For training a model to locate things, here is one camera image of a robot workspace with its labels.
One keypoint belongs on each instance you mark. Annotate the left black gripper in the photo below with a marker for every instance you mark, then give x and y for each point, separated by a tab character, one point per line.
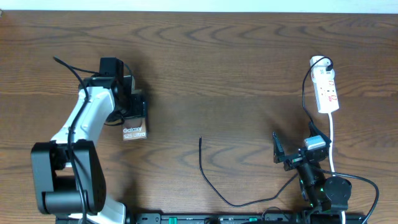
140	106

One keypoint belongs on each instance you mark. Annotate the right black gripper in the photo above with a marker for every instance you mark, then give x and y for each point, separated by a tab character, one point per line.
292	160

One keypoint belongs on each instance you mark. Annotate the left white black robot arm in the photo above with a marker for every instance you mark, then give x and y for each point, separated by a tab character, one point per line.
68	178

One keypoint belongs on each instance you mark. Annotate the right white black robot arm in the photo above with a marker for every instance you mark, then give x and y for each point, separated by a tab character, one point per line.
326	195

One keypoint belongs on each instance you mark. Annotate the white power strip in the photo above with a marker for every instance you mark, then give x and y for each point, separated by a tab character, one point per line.
323	78

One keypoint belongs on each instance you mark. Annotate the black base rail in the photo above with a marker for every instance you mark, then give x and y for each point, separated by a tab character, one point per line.
272	217

